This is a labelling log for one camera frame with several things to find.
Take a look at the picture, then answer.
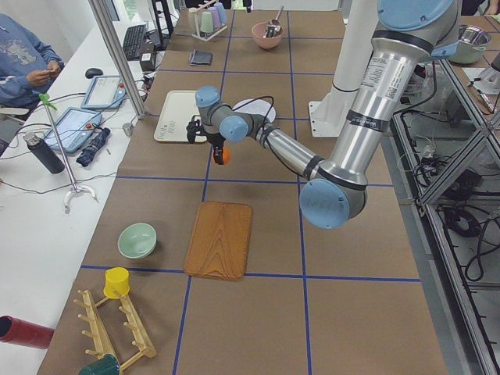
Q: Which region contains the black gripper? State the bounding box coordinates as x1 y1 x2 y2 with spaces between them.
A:
206 133 225 164

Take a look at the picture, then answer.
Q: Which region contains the orange fruit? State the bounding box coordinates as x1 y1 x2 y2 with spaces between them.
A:
217 148 230 165

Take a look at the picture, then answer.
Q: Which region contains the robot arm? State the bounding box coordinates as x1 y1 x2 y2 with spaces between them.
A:
195 1 462 229

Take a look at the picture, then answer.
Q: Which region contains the cream bear tray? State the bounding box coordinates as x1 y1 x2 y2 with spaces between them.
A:
153 90 199 143

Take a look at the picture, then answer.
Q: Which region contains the wooden tray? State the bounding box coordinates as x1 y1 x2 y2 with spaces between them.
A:
184 202 253 281

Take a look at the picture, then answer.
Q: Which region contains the blue pastel cup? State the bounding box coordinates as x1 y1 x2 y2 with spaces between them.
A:
214 2 227 24

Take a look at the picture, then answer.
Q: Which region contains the pink bowl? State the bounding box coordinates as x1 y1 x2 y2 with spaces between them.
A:
252 22 284 50

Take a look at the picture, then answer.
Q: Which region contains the metal scoop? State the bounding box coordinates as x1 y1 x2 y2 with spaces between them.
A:
264 5 284 38

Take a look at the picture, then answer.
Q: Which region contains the purple pastel cup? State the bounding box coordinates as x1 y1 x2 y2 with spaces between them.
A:
208 6 221 29

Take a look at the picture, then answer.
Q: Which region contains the green pastel cup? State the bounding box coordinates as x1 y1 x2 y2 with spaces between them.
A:
200 11 213 34

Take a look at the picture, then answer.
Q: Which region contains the white plate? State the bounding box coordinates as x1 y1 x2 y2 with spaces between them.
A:
233 98 277 123

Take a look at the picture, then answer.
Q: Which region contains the grey folded cloth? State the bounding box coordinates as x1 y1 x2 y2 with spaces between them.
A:
189 50 213 66

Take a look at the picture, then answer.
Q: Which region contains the black box device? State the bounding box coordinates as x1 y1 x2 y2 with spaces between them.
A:
139 52 156 72

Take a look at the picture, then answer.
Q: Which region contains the green bowl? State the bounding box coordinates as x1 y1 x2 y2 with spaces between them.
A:
117 223 157 259

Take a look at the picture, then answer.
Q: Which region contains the black keyboard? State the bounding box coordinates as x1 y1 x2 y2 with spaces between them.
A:
122 24 147 61

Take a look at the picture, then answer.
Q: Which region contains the far teach pendant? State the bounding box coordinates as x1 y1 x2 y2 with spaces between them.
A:
80 75 126 110

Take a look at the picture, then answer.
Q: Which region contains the teach pendant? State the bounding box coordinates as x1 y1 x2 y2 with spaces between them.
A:
48 107 102 154
80 75 126 110

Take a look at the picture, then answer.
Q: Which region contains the folded dark umbrella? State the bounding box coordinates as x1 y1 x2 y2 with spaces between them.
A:
77 127 111 167

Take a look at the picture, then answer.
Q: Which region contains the near teach pendant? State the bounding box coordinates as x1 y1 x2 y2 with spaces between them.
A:
48 107 102 154

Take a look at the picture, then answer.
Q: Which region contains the black computer mouse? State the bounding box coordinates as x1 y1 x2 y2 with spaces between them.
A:
85 68 103 79

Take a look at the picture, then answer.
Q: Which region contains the yellow cup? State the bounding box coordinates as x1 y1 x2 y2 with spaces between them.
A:
103 267 130 299

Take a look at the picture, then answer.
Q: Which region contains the black water bottle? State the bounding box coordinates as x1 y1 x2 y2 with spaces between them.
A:
23 132 65 174

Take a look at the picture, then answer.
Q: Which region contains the metal stand with green clip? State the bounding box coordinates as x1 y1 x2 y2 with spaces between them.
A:
39 94 98 215

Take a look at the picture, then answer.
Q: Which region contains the seated person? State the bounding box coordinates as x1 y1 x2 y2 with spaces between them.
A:
1 13 64 109

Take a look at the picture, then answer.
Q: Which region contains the steel mixing bowl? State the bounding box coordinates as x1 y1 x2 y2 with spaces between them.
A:
448 25 491 65

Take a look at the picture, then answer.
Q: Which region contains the wooden cup rack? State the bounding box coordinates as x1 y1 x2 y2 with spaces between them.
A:
73 289 157 374

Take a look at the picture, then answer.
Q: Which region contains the dark green cup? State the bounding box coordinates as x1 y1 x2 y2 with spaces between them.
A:
78 354 120 375

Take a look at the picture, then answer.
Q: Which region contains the red cylinder bottle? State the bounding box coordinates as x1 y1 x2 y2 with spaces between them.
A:
1 316 55 349

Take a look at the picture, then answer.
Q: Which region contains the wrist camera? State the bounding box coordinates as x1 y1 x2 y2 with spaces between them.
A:
186 115 205 144

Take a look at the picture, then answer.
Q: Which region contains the white wire cup rack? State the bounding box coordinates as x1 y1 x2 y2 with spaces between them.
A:
188 1 227 41

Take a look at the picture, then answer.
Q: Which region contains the aluminium frame post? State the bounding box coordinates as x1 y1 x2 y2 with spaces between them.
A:
88 0 146 120

